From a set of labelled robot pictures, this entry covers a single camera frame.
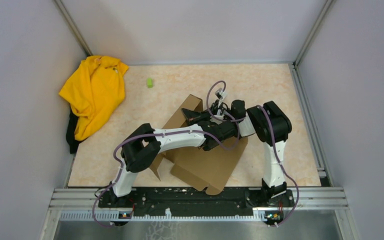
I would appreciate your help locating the yellow jacket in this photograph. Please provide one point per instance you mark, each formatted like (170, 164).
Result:
(93, 92)

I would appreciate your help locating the small green block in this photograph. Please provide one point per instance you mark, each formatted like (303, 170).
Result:
(149, 82)

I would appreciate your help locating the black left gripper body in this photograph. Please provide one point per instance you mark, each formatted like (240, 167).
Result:
(205, 121)

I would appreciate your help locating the brown cardboard box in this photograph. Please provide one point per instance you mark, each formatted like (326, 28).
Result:
(202, 170)

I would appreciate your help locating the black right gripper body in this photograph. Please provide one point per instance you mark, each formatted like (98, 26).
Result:
(217, 106)

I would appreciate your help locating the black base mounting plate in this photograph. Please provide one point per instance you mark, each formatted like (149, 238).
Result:
(189, 202)

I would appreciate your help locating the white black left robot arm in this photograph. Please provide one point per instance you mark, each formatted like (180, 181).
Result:
(137, 152)

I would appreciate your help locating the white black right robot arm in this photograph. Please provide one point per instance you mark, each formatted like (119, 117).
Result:
(268, 122)

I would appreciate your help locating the aluminium corner post left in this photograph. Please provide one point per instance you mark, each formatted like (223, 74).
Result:
(73, 28)

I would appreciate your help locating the aluminium front frame rail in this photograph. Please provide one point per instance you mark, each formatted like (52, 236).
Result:
(82, 204)

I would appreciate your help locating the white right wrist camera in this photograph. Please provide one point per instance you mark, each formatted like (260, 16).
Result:
(221, 94)

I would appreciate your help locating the black cloth under jacket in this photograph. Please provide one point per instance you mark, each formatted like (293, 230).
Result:
(70, 133)

